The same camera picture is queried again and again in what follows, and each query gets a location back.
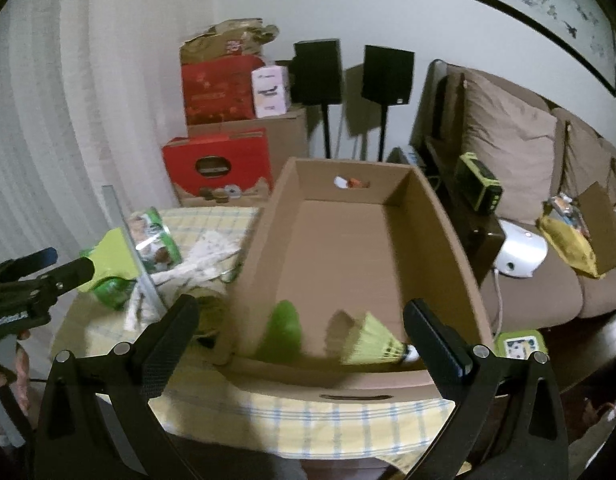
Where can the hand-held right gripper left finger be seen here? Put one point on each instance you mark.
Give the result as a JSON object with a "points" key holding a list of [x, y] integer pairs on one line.
{"points": [[180, 321]]}

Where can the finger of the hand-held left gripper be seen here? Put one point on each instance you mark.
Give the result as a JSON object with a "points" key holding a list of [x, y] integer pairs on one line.
{"points": [[67, 275], [37, 259]]}

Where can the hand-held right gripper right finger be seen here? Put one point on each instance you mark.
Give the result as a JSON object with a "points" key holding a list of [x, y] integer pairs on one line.
{"points": [[428, 340]]}

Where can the yellow-green paper card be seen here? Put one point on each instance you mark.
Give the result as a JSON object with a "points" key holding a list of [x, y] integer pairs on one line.
{"points": [[112, 255]]}

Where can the yellow-green shuttlecock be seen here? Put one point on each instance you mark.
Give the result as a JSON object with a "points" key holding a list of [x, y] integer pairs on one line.
{"points": [[373, 342]]}

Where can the large cardboard box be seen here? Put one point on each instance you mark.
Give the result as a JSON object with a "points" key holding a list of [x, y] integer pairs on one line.
{"points": [[338, 240]]}

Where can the person's left hand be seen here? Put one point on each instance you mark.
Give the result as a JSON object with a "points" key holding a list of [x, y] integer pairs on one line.
{"points": [[22, 365]]}

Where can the green snack bag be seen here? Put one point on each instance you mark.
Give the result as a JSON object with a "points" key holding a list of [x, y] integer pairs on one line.
{"points": [[155, 240]]}

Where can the green and white container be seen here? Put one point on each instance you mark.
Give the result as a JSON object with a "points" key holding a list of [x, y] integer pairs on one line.
{"points": [[520, 345]]}

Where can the bright green soft item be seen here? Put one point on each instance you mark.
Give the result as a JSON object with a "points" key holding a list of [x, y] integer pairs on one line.
{"points": [[283, 332]]}

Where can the brown sofa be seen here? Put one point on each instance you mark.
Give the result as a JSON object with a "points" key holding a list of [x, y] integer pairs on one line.
{"points": [[528, 290]]}

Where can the dark wooden side table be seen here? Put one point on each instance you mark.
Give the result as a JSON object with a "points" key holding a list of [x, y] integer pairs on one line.
{"points": [[480, 240]]}

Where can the white rounded appliance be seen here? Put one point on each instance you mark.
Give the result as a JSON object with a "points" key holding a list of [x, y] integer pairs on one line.
{"points": [[520, 252]]}

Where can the yellow checked tablecloth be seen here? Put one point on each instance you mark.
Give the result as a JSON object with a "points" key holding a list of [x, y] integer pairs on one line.
{"points": [[308, 425]]}

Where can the white curtain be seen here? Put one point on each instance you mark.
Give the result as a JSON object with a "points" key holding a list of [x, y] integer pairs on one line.
{"points": [[62, 110]]}

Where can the dark wooden coffee table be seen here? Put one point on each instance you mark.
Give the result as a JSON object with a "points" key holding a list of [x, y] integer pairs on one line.
{"points": [[588, 355]]}

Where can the green and black device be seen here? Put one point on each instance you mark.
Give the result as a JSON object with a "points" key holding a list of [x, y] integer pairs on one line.
{"points": [[478, 185]]}

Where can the yellow snack bag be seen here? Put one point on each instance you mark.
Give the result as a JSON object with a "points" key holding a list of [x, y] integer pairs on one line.
{"points": [[568, 245]]}

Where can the red box with dark label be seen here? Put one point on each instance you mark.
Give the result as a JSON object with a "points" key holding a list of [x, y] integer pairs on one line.
{"points": [[217, 152]]}

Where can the colourful snack packet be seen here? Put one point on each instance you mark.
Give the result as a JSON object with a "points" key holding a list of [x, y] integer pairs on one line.
{"points": [[563, 205]]}

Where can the small open cardboard box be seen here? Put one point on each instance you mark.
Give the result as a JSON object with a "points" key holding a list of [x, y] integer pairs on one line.
{"points": [[600, 225]]}

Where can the plain brown cardboard box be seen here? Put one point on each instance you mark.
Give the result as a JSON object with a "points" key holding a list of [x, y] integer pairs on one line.
{"points": [[288, 135]]}

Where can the large beige cushion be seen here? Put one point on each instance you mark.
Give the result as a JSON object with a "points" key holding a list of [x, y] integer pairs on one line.
{"points": [[508, 135]]}

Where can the red gift box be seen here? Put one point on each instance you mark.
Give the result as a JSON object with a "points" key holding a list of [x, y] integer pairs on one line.
{"points": [[212, 90]]}

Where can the small beige cushion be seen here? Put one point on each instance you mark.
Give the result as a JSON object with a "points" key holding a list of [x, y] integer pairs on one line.
{"points": [[583, 160]]}

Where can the small white box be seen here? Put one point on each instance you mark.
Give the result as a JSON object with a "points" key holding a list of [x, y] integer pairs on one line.
{"points": [[270, 90]]}

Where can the black speaker on stand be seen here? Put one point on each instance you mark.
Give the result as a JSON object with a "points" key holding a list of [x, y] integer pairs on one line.
{"points": [[318, 72], [388, 75]]}

